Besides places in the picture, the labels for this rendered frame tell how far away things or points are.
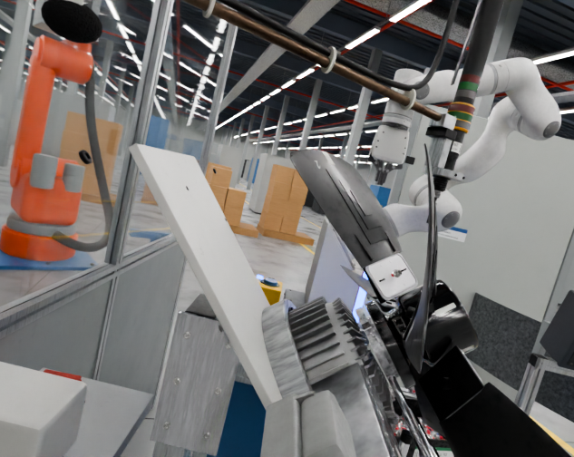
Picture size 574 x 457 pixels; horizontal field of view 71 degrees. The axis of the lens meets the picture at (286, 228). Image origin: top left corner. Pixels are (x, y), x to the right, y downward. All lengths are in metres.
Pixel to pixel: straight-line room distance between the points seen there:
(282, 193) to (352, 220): 8.22
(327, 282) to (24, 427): 0.96
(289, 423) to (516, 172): 2.56
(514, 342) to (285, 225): 6.97
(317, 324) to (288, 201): 8.39
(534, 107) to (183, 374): 1.23
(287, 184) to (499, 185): 6.55
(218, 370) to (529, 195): 2.52
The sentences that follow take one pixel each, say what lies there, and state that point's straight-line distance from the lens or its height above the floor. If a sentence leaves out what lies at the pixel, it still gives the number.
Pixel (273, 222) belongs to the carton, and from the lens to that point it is 8.95.
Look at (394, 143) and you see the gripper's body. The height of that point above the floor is 1.54.
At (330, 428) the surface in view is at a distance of 0.39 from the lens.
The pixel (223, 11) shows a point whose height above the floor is 1.52.
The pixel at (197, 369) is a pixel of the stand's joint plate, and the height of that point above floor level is 1.07.
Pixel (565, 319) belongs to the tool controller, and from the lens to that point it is 1.38.
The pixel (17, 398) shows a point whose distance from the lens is 0.73.
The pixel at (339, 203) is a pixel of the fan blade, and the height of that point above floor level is 1.35.
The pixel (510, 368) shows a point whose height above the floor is 0.64.
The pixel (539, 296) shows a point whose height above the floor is 1.02.
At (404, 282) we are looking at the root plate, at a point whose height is 1.25.
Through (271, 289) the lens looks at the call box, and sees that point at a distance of 1.07.
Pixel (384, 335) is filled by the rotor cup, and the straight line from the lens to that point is 0.62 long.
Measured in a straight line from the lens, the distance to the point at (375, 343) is 0.63.
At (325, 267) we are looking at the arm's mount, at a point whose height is 1.10.
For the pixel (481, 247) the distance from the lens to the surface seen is 2.80.
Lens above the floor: 1.37
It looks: 7 degrees down
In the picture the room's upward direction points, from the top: 14 degrees clockwise
